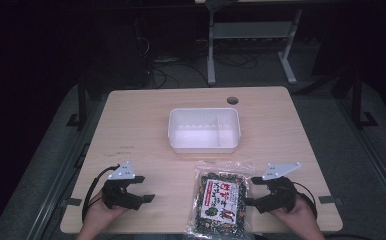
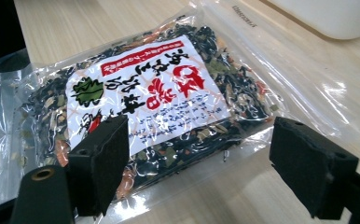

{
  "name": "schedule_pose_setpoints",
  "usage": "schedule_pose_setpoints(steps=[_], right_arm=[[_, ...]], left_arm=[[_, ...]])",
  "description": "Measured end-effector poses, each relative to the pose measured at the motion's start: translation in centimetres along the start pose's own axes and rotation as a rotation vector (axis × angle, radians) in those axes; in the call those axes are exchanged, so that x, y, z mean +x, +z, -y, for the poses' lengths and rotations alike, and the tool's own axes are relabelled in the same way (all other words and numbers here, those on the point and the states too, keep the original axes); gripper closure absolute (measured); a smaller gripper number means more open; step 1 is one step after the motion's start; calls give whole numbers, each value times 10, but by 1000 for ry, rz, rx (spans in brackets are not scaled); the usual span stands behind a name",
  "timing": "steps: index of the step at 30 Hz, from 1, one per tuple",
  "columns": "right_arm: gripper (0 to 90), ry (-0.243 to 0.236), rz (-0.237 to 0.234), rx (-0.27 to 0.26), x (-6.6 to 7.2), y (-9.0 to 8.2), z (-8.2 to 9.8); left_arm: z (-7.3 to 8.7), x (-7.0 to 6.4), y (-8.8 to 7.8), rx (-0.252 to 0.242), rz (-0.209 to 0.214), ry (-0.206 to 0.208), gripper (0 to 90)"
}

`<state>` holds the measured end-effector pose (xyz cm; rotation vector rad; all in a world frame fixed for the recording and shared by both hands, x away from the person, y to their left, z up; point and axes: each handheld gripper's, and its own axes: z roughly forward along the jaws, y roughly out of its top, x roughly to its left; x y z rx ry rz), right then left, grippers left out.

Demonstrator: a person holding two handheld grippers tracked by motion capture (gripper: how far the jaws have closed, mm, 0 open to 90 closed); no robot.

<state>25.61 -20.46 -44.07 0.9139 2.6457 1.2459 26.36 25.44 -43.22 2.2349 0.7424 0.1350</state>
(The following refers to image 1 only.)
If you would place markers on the clear snack bag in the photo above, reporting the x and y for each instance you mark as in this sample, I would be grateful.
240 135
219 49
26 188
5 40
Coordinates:
219 203

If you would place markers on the person's right hand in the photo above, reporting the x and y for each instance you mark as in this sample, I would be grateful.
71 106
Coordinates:
297 216

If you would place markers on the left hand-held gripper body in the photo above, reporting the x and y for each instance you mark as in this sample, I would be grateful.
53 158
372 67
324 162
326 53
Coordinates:
121 173

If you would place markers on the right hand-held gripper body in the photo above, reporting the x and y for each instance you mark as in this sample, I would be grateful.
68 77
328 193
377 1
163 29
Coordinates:
281 196

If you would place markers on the black metal stand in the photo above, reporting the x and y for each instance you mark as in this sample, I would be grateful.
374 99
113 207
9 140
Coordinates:
357 100
82 100

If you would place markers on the grey table edge bracket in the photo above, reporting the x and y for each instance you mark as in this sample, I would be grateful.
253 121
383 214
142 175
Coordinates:
71 202
329 200

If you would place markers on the white metal desk frame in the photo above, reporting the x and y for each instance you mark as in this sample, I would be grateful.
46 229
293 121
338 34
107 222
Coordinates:
247 30

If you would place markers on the person's left hand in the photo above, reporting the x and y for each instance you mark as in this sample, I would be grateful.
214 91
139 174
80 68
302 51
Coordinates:
102 213

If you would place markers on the white plastic container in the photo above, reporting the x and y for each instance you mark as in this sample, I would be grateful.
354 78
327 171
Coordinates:
202 136

